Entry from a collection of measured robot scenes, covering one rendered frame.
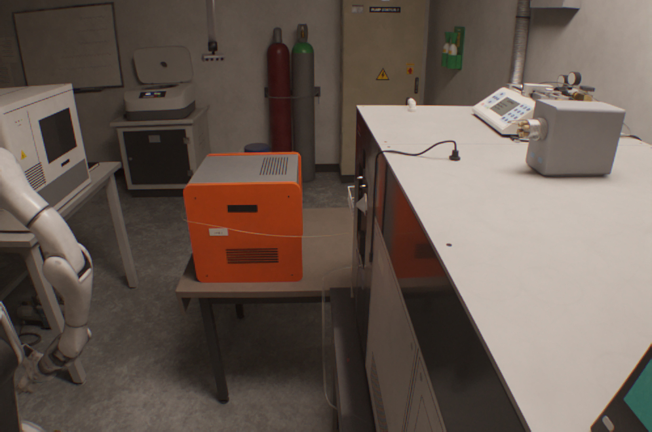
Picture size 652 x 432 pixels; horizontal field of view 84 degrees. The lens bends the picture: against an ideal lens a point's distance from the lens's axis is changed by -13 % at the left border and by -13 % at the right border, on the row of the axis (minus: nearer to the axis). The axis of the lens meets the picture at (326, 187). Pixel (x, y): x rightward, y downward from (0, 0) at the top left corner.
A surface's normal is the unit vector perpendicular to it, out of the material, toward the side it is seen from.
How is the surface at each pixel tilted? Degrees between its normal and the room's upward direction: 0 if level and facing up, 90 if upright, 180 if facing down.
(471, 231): 0
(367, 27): 90
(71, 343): 82
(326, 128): 90
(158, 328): 0
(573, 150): 90
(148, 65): 105
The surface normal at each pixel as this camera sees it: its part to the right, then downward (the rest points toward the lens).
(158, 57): 0.04, 0.61
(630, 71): -1.00, 0.02
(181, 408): 0.00, -0.92
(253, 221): 0.05, 0.39
